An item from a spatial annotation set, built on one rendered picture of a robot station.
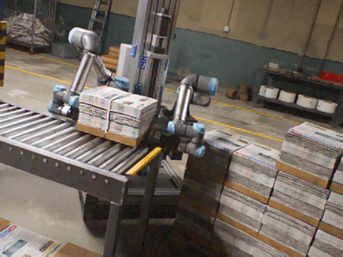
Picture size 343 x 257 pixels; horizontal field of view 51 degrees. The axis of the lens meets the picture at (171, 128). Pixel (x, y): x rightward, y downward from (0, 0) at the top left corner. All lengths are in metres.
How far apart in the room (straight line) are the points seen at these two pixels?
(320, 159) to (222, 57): 6.96
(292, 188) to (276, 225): 0.24
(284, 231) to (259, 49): 6.83
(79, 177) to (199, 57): 7.43
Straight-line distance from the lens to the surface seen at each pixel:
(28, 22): 9.59
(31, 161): 1.86
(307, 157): 2.07
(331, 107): 8.24
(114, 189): 1.67
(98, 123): 2.08
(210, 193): 2.35
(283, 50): 8.71
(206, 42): 8.90
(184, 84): 2.27
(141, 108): 1.95
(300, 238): 2.21
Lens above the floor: 1.53
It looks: 17 degrees down
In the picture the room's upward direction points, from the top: 12 degrees clockwise
